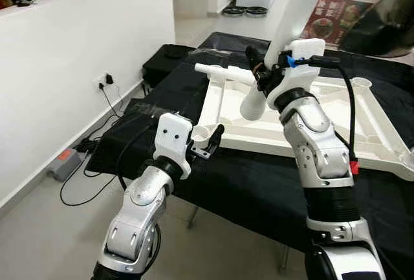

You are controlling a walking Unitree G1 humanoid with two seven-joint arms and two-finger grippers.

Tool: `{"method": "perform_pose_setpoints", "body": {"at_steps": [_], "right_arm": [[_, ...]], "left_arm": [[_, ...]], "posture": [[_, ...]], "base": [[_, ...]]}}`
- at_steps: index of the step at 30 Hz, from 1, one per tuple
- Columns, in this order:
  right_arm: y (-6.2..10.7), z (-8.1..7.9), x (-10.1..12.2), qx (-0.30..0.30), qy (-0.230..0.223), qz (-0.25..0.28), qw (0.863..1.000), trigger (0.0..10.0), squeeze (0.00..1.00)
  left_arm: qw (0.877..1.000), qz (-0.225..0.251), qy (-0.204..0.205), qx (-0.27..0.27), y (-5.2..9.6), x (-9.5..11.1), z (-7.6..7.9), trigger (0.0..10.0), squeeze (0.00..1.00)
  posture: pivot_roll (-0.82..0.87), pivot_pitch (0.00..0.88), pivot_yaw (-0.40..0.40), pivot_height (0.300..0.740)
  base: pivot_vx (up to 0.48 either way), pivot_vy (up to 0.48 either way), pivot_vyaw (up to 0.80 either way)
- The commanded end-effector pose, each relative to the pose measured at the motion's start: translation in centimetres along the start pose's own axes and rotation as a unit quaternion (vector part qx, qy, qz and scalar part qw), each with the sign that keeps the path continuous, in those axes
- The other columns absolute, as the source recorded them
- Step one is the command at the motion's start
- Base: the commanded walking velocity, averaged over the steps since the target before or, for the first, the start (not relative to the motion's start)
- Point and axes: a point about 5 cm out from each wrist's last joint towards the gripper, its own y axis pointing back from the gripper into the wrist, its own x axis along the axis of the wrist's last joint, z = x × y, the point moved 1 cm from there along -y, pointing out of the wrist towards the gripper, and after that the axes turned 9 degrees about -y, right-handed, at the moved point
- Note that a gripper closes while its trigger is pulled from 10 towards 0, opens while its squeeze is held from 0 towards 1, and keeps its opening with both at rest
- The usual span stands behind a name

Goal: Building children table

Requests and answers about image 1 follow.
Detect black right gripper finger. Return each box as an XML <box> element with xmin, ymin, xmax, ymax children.
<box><xmin>245</xmin><ymin>46</ymin><xmax>267</xmax><ymax>77</ymax></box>

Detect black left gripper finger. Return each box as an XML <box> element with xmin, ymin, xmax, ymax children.
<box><xmin>206</xmin><ymin>124</ymin><xmax>226</xmax><ymax>155</ymax></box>

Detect black tablecloth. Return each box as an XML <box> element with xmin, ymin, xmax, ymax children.
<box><xmin>87</xmin><ymin>31</ymin><xmax>414</xmax><ymax>261</ymax></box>

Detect red printed box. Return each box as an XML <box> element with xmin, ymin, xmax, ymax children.
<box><xmin>303</xmin><ymin>0</ymin><xmax>379</xmax><ymax>48</ymax></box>

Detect black square case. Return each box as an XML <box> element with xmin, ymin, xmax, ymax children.
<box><xmin>142</xmin><ymin>44</ymin><xmax>195</xmax><ymax>88</ymax></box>

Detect black power adapter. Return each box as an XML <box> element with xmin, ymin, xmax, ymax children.
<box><xmin>76</xmin><ymin>139</ymin><xmax>98</xmax><ymax>153</ymax></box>

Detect white plastic table top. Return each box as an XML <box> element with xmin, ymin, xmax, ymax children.
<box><xmin>193</xmin><ymin>73</ymin><xmax>414</xmax><ymax>182</ymax></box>

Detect black glossy bag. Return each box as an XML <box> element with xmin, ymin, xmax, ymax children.
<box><xmin>340</xmin><ymin>0</ymin><xmax>414</xmax><ymax>58</ymax></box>

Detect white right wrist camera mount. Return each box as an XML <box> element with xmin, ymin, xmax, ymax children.
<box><xmin>265</xmin><ymin>38</ymin><xmax>326</xmax><ymax>109</ymax></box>

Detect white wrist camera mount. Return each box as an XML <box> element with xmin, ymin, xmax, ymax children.
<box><xmin>153</xmin><ymin>113</ymin><xmax>195</xmax><ymax>180</ymax></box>
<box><xmin>265</xmin><ymin>38</ymin><xmax>326</xmax><ymax>109</ymax></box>

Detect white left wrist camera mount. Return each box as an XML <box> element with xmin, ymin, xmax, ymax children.
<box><xmin>153</xmin><ymin>113</ymin><xmax>195</xmax><ymax>180</ymax></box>

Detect black ring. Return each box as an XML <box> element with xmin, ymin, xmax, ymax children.
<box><xmin>245</xmin><ymin>6</ymin><xmax>268</xmax><ymax>17</ymax></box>
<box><xmin>222</xmin><ymin>6</ymin><xmax>245</xmax><ymax>17</ymax></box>

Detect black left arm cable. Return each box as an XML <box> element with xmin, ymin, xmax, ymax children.
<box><xmin>116</xmin><ymin>122</ymin><xmax>162</xmax><ymax>193</ymax></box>

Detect black floor cable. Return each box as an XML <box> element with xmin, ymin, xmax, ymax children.
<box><xmin>60</xmin><ymin>86</ymin><xmax>130</xmax><ymax>206</ymax></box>

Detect metal folding table frame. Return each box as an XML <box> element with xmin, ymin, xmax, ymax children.
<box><xmin>186</xmin><ymin>204</ymin><xmax>293</xmax><ymax>275</ymax></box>

